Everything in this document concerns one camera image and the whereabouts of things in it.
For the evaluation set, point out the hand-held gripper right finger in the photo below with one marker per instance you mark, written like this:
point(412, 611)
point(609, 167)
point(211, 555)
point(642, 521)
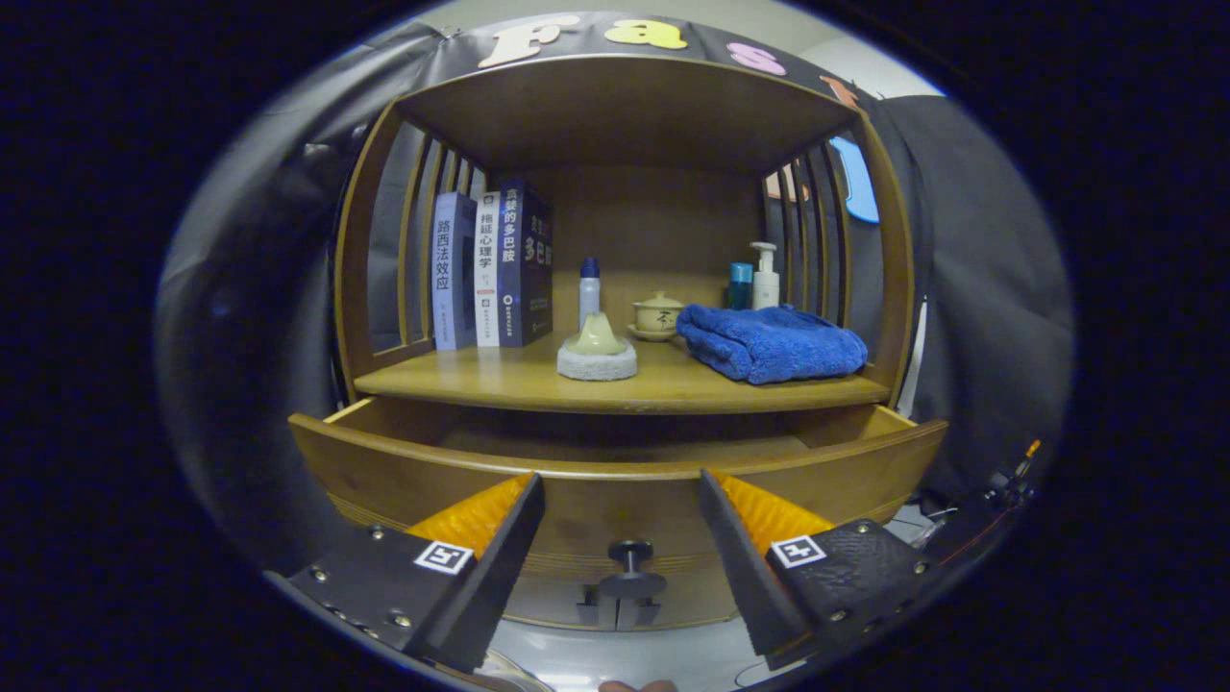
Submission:
point(750, 577)

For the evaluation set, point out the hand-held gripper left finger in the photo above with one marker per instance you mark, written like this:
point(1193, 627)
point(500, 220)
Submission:
point(480, 586)

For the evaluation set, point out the black drawer knob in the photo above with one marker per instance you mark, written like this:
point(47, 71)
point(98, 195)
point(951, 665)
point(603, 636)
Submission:
point(629, 551)

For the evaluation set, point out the wooden drawer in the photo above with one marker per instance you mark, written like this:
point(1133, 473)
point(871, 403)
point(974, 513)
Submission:
point(615, 509)

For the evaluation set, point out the wooden countertop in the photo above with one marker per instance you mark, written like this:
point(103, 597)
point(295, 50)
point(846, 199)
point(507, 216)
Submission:
point(500, 380)

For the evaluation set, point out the wooden cabinet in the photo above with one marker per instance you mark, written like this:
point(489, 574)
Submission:
point(653, 221)

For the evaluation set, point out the white round object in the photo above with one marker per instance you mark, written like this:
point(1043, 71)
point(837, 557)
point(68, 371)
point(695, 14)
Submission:
point(509, 670)

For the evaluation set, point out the blue towel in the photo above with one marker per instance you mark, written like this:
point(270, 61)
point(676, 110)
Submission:
point(769, 344)

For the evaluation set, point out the black device with orange tip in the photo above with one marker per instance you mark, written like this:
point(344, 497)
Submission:
point(999, 495)

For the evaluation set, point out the beige lidded teacup with saucer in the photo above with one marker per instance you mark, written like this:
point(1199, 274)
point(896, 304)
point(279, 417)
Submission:
point(657, 315)

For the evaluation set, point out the backdrop stand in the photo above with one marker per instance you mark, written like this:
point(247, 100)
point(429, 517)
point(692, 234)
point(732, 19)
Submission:
point(915, 346)

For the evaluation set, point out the teal bottle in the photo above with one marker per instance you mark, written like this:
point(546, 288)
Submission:
point(740, 286)

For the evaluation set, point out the white pump bottle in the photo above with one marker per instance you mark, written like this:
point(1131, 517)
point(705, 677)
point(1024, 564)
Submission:
point(766, 286)

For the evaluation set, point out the white bottle with blue cap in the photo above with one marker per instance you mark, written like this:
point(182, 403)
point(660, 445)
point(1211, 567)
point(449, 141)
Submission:
point(589, 293)

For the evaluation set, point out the white book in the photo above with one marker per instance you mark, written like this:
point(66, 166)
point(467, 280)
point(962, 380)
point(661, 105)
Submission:
point(487, 269)

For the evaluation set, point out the light blue book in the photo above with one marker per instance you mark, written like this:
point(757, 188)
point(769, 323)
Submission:
point(452, 269)

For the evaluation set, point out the dark navy book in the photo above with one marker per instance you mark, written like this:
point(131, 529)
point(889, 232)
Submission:
point(527, 264)

